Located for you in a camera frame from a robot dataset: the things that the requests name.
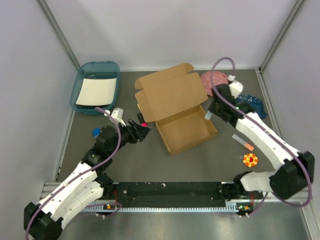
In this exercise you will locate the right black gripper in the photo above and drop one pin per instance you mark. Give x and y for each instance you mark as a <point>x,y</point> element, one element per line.
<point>213,109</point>

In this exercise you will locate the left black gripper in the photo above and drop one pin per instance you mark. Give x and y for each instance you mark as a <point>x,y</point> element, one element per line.
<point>140,134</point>

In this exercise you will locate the brown cardboard box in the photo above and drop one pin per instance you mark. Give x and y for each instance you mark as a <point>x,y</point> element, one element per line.
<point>172,98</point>

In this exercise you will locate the light blue marker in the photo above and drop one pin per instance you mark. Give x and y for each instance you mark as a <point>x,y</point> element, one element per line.
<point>208,115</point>

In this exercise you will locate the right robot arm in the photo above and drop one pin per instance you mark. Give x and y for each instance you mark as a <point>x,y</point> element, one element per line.
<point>293,169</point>

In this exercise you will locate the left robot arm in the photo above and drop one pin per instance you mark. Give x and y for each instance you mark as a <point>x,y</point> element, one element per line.
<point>47,219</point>

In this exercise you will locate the pink black highlighter marker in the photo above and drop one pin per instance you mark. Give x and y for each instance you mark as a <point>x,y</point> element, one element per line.
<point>142,120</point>

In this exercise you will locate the pink polka dot plate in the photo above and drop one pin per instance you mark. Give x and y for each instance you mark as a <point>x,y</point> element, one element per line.
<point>210,79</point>

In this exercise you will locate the dark blue leaf dish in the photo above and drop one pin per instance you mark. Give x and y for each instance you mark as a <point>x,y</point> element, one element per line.
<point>255,102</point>

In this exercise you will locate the orange grey marker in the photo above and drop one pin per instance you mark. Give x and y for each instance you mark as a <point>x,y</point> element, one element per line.
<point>242,142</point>

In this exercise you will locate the small blue scraper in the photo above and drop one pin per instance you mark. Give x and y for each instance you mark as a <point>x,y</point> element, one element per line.
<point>96,132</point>

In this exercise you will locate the white paper sheet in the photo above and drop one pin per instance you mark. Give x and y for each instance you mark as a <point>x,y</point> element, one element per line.
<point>97,92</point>

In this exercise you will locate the small orange flower toy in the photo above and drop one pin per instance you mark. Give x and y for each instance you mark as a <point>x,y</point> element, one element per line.
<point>249,160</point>

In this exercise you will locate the teal plastic bin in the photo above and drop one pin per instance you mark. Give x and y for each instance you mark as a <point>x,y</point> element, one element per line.
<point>95,70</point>

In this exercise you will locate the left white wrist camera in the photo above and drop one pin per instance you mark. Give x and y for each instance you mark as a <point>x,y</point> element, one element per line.
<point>117,115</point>

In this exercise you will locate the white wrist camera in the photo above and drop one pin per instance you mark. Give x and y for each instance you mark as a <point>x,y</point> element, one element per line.
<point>117,115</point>
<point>236,87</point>

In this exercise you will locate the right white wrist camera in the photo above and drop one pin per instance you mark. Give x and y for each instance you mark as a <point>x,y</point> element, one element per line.
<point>236,87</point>

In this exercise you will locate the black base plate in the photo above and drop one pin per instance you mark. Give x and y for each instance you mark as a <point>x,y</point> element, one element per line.
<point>213,189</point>

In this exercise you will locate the aluminium frame rail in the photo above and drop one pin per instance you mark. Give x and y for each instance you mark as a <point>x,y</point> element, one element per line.
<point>299,198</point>

